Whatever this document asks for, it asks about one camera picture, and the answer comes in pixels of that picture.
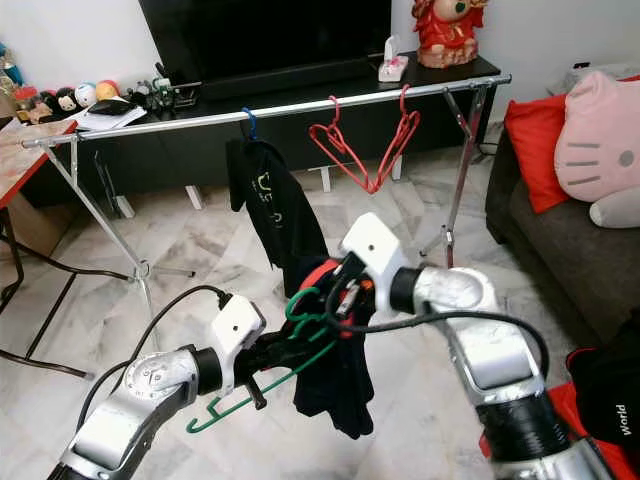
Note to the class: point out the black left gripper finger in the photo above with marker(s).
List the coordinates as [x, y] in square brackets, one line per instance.
[255, 395]

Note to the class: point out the green plastic clothes hanger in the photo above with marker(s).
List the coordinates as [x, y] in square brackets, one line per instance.
[232, 404]

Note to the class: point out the navy and red jacket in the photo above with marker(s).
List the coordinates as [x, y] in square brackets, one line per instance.
[335, 395]

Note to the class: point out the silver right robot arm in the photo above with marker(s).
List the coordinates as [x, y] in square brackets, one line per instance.
[500, 360]

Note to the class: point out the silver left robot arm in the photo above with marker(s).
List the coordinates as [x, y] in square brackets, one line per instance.
[140, 400]

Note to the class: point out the red plastic clothes hanger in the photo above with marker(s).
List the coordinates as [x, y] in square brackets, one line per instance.
[398, 155]
[342, 163]

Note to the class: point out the blue clothes hanger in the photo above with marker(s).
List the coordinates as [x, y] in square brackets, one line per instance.
[253, 125]

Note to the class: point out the black logo polo shirt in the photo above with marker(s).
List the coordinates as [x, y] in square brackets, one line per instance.
[272, 215]

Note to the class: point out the grey brown fabric sofa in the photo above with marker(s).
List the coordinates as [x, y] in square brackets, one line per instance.
[560, 260]

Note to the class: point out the black TV console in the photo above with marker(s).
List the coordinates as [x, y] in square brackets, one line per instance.
[170, 160]

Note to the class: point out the pink white small box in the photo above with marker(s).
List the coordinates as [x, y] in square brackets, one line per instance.
[393, 68]

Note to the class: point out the red cushion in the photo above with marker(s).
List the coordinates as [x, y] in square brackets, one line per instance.
[535, 150]

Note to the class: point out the chrome clothes rack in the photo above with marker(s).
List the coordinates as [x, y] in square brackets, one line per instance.
[180, 121]

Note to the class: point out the brown cardboard box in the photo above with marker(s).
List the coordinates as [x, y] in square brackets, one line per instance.
[50, 230]

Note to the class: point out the black flat television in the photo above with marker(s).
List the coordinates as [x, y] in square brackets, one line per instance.
[270, 40]

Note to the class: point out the green white cup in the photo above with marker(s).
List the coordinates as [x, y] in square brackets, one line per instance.
[163, 95]

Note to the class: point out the stack of white papers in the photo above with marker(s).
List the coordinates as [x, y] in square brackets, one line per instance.
[125, 120]

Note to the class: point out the red fortune god figurine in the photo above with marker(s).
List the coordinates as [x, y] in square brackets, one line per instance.
[448, 32]

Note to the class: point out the black garment with white print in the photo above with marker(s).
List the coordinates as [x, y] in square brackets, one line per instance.
[610, 390]

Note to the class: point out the orange marble folding table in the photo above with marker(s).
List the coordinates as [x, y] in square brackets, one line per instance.
[20, 160]

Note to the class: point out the pink cat face cushion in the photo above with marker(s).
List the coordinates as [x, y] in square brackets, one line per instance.
[600, 140]

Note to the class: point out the orange round toy figure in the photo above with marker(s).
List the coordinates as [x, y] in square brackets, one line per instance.
[109, 91]

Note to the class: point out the white round toy figure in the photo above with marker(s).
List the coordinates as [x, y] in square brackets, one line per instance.
[86, 97]

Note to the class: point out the red lid jar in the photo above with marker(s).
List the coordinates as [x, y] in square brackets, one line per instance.
[28, 108]

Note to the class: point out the black round toy figure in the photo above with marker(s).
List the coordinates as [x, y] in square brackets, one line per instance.
[58, 102]

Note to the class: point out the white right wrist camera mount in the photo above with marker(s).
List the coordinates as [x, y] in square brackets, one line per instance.
[375, 248]

